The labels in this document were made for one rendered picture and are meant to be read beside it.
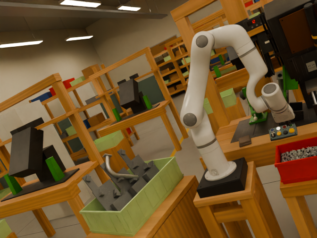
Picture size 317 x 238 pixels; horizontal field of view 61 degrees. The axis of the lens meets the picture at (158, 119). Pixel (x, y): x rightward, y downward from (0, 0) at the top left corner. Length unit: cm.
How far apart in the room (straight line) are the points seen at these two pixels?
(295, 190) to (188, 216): 72
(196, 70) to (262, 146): 67
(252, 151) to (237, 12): 103
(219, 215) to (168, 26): 1120
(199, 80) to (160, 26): 1112
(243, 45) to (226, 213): 88
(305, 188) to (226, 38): 81
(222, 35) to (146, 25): 1133
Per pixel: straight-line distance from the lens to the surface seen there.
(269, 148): 179
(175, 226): 179
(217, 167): 153
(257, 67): 142
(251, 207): 152
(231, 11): 224
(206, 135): 148
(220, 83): 242
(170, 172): 192
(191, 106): 141
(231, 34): 141
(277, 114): 157
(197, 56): 138
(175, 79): 1188
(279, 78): 197
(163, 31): 1246
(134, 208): 167
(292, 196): 154
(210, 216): 160
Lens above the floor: 160
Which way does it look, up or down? 10 degrees down
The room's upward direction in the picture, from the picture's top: 25 degrees counter-clockwise
